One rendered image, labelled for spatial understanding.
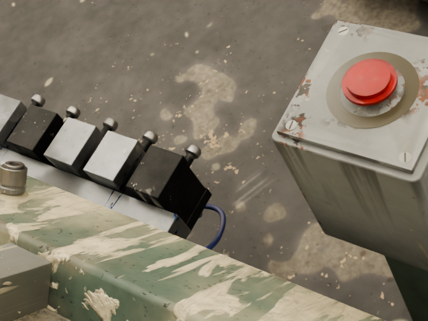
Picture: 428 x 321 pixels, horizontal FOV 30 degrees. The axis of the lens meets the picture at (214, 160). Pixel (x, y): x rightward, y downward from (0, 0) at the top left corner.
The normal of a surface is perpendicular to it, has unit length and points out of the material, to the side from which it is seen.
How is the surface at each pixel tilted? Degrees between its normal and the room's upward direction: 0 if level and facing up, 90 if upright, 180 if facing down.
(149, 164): 0
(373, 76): 0
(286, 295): 51
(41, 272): 90
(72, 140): 0
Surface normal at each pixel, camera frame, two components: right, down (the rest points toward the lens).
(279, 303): 0.15, -0.95
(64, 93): -0.35, -0.51
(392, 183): -0.48, 0.82
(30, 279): 0.81, 0.27
